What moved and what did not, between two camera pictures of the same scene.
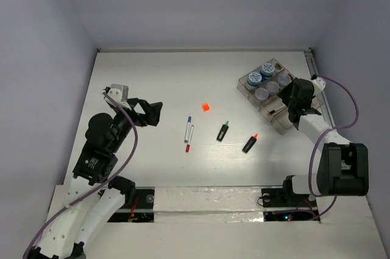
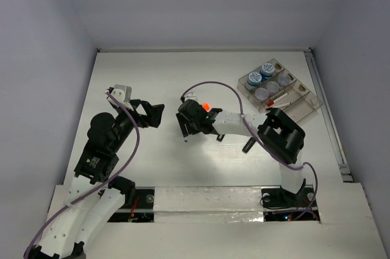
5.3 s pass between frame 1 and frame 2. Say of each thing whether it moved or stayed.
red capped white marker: moved
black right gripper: moved
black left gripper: stayed
